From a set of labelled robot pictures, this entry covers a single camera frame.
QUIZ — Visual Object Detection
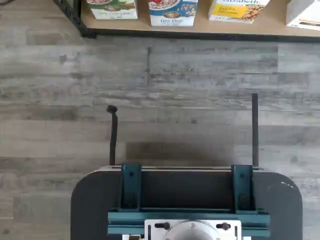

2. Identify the black rod bent tip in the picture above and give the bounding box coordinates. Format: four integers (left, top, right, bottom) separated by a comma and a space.
106, 104, 119, 166

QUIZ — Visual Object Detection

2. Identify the teal metal mounting frame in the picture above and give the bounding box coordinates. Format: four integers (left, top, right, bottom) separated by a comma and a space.
107, 162, 270, 240

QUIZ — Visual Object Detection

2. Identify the white organic pantry box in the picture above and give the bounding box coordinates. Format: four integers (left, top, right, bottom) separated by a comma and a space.
285, 0, 320, 31

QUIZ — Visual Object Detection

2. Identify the yellow white granola box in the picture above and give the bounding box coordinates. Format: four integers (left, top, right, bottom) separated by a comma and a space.
208, 0, 271, 25

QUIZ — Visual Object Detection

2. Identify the straight black rod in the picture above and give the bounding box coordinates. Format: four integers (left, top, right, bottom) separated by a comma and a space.
251, 93, 260, 169

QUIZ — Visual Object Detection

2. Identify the black metal shelf frame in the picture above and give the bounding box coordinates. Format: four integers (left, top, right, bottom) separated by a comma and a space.
52, 0, 320, 44

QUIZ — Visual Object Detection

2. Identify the black rounded base platform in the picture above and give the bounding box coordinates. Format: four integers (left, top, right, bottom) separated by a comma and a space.
70, 164, 304, 240

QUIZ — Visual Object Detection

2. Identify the green white cereal box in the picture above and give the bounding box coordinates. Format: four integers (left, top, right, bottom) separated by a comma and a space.
86, 0, 139, 20

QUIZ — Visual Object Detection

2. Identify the wooden shelf board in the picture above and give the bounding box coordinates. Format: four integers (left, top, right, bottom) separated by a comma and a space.
81, 0, 320, 37

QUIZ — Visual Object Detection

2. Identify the blue white cereal box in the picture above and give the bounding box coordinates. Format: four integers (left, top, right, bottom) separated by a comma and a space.
147, 0, 199, 27

